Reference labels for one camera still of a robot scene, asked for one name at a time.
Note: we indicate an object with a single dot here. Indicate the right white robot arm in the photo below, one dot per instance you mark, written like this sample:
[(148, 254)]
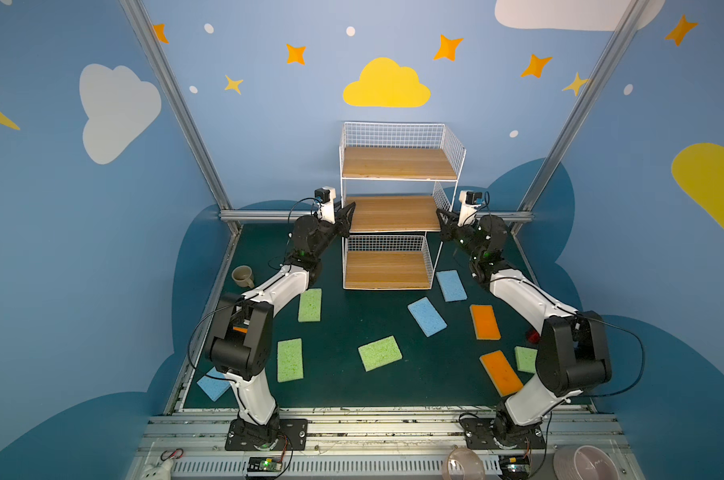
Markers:
[(572, 354)]

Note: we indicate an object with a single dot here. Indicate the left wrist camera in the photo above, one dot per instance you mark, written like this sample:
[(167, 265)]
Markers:
[(325, 198)]

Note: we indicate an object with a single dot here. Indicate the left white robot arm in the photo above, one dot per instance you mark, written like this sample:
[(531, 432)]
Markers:
[(239, 341)]

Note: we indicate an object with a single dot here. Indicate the beige mug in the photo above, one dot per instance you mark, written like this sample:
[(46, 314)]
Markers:
[(243, 276)]

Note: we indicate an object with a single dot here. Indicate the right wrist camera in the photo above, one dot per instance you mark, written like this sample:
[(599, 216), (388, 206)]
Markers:
[(471, 203)]

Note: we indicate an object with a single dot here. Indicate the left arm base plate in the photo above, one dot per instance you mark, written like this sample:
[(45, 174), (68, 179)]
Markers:
[(275, 435)]

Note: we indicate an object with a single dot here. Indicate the blue sponge near shelf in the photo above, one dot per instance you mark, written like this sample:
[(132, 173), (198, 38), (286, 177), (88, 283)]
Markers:
[(451, 286)]

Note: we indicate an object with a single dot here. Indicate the blue sponge centre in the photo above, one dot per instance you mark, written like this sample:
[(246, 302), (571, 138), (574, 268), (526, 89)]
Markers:
[(427, 317)]

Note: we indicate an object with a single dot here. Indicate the pink divided bowl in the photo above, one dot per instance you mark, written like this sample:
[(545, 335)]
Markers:
[(584, 463)]

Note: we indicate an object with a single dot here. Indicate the green sponge lower left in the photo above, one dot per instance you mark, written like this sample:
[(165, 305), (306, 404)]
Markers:
[(290, 360)]

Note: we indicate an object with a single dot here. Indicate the green sponge right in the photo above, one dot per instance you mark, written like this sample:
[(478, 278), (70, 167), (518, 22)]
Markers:
[(526, 359)]

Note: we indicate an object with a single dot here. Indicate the green sponge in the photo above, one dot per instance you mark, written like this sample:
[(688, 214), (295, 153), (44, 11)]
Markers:
[(310, 306), (526, 359), (290, 360), (380, 353)]

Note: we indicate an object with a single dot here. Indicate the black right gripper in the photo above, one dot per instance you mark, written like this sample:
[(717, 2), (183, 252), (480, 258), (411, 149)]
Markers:
[(457, 225)]

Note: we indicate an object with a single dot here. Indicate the white wire wooden shelf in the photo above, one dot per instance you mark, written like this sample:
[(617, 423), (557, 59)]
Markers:
[(398, 175)]

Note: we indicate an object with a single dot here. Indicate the blue sponge far left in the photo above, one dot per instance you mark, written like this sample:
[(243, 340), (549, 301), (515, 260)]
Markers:
[(213, 384)]

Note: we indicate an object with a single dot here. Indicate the green sponge centre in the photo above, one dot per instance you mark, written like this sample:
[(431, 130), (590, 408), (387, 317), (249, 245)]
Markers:
[(380, 353)]

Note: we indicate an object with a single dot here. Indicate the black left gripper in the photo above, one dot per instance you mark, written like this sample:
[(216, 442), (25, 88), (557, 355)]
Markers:
[(337, 219)]

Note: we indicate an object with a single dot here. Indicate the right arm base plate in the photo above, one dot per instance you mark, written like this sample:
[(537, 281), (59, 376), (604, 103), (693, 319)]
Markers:
[(491, 433)]

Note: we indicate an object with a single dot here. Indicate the green sponge upper left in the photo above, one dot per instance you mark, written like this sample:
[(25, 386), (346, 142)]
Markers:
[(310, 306)]

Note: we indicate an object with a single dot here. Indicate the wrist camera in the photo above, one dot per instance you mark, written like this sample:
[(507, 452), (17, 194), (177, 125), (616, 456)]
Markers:
[(471, 203), (325, 198)]

